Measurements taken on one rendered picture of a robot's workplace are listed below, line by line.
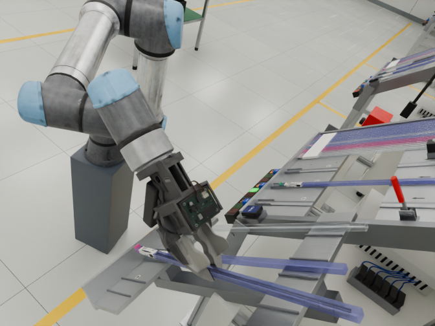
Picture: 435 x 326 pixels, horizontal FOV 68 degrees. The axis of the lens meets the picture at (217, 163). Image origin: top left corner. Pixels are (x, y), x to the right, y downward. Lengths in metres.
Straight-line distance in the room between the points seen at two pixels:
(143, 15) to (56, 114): 0.39
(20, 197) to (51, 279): 0.50
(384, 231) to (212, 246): 0.41
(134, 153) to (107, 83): 0.11
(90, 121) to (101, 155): 0.66
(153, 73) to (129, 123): 0.52
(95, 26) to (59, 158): 1.39
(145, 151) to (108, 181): 0.81
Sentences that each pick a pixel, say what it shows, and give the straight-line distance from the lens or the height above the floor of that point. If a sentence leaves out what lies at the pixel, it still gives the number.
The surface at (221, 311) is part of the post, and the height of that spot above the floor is 0.81.
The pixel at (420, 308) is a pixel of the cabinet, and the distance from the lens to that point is 1.31.
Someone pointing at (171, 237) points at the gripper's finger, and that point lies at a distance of 0.53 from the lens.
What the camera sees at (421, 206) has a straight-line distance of 0.88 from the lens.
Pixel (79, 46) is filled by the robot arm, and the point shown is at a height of 1.14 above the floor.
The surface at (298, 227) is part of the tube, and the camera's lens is 0.66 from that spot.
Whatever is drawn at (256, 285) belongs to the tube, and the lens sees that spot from 0.49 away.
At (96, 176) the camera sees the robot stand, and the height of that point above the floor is 0.51.
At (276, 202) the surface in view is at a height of 0.77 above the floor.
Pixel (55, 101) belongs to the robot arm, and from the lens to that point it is 0.62.
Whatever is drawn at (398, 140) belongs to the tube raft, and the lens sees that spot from 1.25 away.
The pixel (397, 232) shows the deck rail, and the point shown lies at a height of 1.00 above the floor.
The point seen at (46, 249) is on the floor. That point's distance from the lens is 1.74.
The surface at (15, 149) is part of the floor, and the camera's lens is 2.20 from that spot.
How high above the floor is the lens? 1.47
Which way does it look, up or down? 41 degrees down
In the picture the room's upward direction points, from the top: 20 degrees clockwise
